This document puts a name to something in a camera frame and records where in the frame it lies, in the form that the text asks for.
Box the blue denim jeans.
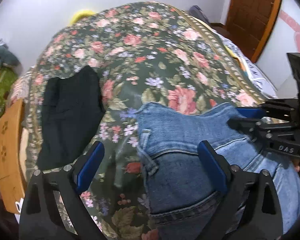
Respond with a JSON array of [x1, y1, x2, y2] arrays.
[[136, 102, 300, 239]]

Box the white printed bed sheet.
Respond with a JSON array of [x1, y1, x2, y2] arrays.
[[213, 27, 277, 99]]

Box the bamboo lap desk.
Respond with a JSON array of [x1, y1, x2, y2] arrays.
[[0, 99, 26, 214]]

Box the brown wooden door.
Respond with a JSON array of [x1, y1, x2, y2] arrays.
[[225, 0, 282, 63]]

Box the black folded garment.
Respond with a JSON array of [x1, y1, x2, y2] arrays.
[[37, 66, 105, 170]]

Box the purple grey backpack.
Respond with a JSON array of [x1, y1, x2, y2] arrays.
[[189, 5, 210, 25]]

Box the floral green quilt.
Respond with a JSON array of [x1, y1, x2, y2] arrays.
[[26, 2, 265, 239]]

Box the green floral storage box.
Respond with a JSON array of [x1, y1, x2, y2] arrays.
[[0, 67, 17, 118]]

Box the grey neck pillow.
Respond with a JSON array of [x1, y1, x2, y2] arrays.
[[0, 46, 20, 68]]

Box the yellow foam tube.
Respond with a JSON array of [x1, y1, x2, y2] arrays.
[[68, 9, 96, 26]]

